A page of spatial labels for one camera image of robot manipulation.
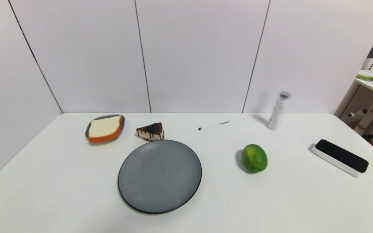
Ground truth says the white bread slice orange crust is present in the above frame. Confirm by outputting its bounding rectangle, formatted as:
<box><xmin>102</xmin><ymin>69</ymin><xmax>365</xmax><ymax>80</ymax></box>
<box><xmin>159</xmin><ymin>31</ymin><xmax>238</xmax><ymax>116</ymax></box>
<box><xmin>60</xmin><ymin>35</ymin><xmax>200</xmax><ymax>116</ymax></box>
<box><xmin>88</xmin><ymin>116</ymin><xmax>123</xmax><ymax>143</ymax></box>

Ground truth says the round gray plate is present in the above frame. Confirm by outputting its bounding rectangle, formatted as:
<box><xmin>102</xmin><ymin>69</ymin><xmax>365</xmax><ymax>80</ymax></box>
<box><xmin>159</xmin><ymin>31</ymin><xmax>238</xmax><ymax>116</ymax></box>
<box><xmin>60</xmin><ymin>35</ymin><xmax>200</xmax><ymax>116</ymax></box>
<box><xmin>118</xmin><ymin>139</ymin><xmax>202</xmax><ymax>214</ymax></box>

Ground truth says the white pen black tip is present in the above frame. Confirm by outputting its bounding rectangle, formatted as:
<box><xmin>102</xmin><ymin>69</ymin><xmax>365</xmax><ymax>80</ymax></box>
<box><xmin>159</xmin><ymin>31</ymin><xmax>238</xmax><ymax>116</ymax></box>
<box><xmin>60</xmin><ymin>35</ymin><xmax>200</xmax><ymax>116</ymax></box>
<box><xmin>198</xmin><ymin>120</ymin><xmax>230</xmax><ymax>131</ymax></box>

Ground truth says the chocolate cake slice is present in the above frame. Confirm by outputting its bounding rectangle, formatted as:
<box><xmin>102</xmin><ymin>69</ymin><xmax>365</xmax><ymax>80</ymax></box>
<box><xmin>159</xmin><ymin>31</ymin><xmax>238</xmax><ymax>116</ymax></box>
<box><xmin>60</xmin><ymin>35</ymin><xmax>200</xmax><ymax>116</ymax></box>
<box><xmin>136</xmin><ymin>122</ymin><xmax>165</xmax><ymax>142</ymax></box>

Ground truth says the small gray square dish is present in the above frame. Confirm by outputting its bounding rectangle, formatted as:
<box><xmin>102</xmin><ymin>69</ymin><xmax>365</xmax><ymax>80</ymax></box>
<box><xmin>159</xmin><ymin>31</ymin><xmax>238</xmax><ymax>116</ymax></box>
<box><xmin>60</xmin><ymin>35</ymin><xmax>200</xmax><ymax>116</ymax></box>
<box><xmin>85</xmin><ymin>114</ymin><xmax>125</xmax><ymax>145</ymax></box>

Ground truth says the green lime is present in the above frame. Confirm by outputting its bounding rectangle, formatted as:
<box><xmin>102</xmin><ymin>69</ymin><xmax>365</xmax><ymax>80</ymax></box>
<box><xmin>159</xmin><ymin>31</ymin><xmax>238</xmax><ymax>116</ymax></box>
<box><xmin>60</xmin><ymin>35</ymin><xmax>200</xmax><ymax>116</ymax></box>
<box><xmin>242</xmin><ymin>144</ymin><xmax>268</xmax><ymax>173</ymax></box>

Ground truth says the white bottle clear cap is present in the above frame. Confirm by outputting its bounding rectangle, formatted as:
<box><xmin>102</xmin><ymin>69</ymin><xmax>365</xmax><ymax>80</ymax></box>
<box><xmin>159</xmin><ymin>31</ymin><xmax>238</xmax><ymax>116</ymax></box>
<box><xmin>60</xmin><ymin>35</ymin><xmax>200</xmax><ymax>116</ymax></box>
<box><xmin>268</xmin><ymin>91</ymin><xmax>292</xmax><ymax>131</ymax></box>

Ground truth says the black white board eraser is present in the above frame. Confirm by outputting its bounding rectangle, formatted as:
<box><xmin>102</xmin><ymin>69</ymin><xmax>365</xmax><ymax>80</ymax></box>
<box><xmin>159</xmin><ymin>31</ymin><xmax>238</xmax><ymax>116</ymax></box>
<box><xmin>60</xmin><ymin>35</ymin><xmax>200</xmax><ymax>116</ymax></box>
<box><xmin>313</xmin><ymin>139</ymin><xmax>369</xmax><ymax>177</ymax></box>

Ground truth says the white table leg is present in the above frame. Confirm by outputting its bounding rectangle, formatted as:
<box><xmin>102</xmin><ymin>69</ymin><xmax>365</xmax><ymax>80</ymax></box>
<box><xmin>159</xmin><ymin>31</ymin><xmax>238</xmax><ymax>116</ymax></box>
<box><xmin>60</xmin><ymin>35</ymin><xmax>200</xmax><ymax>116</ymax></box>
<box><xmin>348</xmin><ymin>96</ymin><xmax>373</xmax><ymax>136</ymax></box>

